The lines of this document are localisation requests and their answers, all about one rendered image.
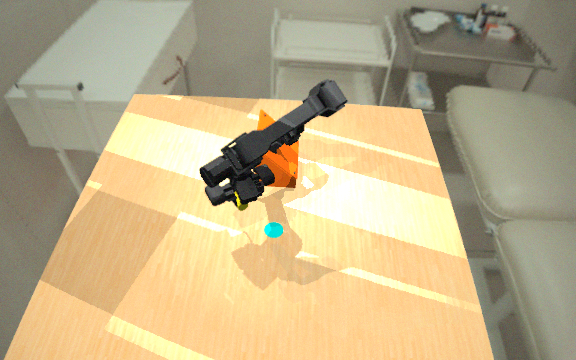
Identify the yellow cylinder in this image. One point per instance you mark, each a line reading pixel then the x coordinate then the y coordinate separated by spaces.
pixel 240 207

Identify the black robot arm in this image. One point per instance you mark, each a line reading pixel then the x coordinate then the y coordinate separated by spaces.
pixel 325 99

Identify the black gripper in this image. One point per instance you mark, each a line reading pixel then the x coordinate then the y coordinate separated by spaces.
pixel 218 195

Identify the cyan circle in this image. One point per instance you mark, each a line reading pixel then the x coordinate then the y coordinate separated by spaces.
pixel 273 230

